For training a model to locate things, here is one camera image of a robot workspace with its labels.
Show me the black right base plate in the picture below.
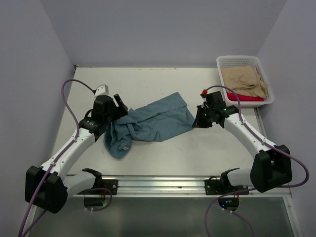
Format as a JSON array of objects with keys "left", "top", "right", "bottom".
[{"left": 204, "top": 176, "right": 248, "bottom": 196}]

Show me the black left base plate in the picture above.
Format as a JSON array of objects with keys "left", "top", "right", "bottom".
[{"left": 99, "top": 179, "right": 119, "bottom": 196}]

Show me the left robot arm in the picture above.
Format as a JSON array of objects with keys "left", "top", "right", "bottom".
[{"left": 25, "top": 94, "right": 128, "bottom": 213}]

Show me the red t shirt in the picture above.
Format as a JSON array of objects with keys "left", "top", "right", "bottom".
[{"left": 227, "top": 92, "right": 264, "bottom": 102}]

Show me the aluminium mounting rail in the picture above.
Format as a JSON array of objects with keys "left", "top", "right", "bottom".
[{"left": 66, "top": 106, "right": 293, "bottom": 198}]

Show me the beige t shirt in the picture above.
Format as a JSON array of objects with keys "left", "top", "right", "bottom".
[{"left": 220, "top": 65, "right": 268, "bottom": 99}]

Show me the blue t shirt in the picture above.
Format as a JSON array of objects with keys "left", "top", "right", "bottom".
[{"left": 104, "top": 92, "right": 195, "bottom": 159}]

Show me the white plastic laundry basket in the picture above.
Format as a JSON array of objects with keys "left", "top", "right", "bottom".
[{"left": 216, "top": 55, "right": 274, "bottom": 108}]

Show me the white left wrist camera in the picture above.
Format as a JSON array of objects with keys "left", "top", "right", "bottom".
[{"left": 94, "top": 84, "right": 109, "bottom": 98}]

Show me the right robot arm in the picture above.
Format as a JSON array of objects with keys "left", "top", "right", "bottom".
[{"left": 192, "top": 92, "right": 292, "bottom": 194}]

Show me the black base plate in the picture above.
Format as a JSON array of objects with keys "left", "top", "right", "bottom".
[
  {"left": 99, "top": 179, "right": 119, "bottom": 196},
  {"left": 204, "top": 176, "right": 248, "bottom": 196}
]

